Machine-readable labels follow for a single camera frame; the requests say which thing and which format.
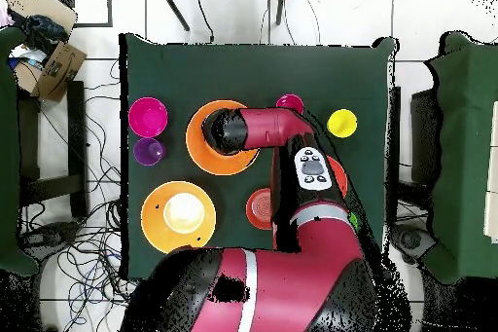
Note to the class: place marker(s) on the small red bowl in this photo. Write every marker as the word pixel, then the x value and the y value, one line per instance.
pixel 258 207

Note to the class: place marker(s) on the large orange bowl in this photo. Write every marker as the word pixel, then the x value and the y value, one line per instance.
pixel 155 223
pixel 198 149

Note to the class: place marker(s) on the pink plastic cup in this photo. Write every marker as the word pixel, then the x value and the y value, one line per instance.
pixel 290 101

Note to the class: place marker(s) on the pink plastic bowl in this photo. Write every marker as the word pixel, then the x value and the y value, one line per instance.
pixel 148 117

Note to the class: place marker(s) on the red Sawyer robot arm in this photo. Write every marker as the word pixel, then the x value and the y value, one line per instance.
pixel 268 125

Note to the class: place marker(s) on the wide red bowl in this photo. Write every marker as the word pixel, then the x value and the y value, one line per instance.
pixel 339 176

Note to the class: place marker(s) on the dark green tablecloth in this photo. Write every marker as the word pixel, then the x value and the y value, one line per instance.
pixel 253 71

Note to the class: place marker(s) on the purple plastic cup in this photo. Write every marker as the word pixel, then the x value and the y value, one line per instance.
pixel 149 151

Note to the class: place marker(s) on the yellow plastic cup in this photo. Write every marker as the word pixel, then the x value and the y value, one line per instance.
pixel 342 123

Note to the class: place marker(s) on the green plastic cup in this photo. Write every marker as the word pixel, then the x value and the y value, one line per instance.
pixel 354 220

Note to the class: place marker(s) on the open cardboard box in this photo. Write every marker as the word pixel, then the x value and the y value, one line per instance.
pixel 58 71

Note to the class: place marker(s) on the green covered table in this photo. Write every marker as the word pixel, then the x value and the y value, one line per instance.
pixel 7 153
pixel 463 153

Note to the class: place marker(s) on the dark blue bag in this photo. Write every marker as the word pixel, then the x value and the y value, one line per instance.
pixel 44 32

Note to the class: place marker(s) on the flat cardboard sheet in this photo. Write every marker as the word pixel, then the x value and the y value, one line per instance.
pixel 42 5

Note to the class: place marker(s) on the black bench frame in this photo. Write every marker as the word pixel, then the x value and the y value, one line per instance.
pixel 76 133

